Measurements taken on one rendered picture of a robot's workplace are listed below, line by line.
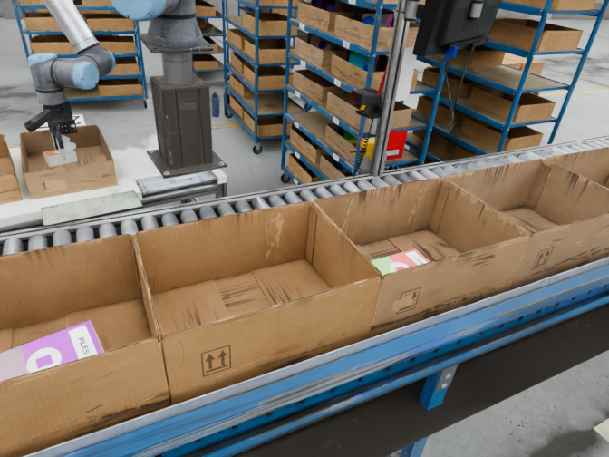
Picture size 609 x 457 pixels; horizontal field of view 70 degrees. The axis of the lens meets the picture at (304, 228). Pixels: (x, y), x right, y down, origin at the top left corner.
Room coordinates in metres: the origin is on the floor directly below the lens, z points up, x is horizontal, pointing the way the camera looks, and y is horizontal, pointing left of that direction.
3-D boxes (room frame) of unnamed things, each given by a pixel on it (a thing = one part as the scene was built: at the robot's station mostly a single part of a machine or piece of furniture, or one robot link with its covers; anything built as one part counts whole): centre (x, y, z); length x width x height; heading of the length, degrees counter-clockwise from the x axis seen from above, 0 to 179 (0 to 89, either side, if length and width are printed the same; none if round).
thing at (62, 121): (1.55, 0.95, 0.93); 0.09 x 0.08 x 0.12; 133
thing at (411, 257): (0.76, -0.22, 0.92); 0.16 x 0.11 x 0.07; 119
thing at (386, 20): (2.51, -0.26, 1.21); 0.19 x 0.13 x 0.14; 118
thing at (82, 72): (1.54, 0.84, 1.10); 0.12 x 0.12 x 0.09; 82
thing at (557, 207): (1.02, -0.60, 0.97); 0.39 x 0.29 x 0.17; 118
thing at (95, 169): (1.48, 0.92, 0.80); 0.38 x 0.28 x 0.10; 32
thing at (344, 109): (2.42, -0.30, 0.79); 0.40 x 0.30 x 0.10; 29
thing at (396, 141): (1.73, -0.33, 0.85); 0.16 x 0.01 x 0.13; 118
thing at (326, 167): (2.43, -0.29, 0.39); 0.40 x 0.30 x 0.10; 28
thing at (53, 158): (1.53, 0.97, 0.78); 0.10 x 0.06 x 0.05; 133
